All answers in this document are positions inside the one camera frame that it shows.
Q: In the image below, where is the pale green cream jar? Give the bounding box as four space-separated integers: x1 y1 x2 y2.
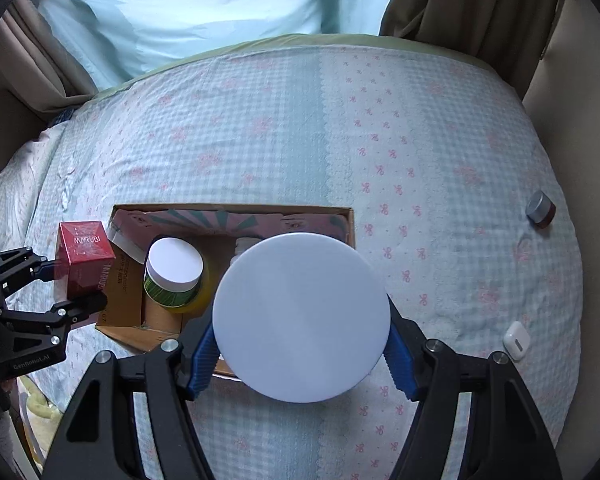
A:
212 233 390 403

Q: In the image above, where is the red jar silver lid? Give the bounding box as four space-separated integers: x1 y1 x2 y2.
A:
526 190 556 229

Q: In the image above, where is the brown curtain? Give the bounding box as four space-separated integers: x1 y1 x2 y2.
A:
0 0 97 115
379 0 565 98

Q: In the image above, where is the light blue window cloth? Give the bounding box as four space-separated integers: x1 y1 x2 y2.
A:
33 0 389 90

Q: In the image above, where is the brown left curtain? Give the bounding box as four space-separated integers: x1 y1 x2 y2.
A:
0 0 97 115

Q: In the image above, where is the green jar white lid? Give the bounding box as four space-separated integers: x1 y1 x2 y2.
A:
143 237 204 310

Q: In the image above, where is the checked floral bed sheet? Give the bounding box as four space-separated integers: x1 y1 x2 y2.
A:
0 37 582 438

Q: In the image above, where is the brown cardboard box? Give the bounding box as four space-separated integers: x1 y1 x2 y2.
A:
96 204 355 351

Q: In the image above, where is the red Marubi carton box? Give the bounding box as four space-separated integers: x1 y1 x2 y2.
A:
54 221 116 327

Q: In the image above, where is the brown right curtain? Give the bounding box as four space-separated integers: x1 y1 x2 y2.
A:
379 0 565 98

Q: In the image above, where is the white pill bottle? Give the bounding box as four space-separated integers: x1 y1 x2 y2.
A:
230 237 261 264

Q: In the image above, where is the white earbuds case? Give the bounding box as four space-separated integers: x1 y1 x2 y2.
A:
503 321 531 362

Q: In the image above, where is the yellow packing tape roll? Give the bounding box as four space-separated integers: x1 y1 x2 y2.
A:
169 255 220 318

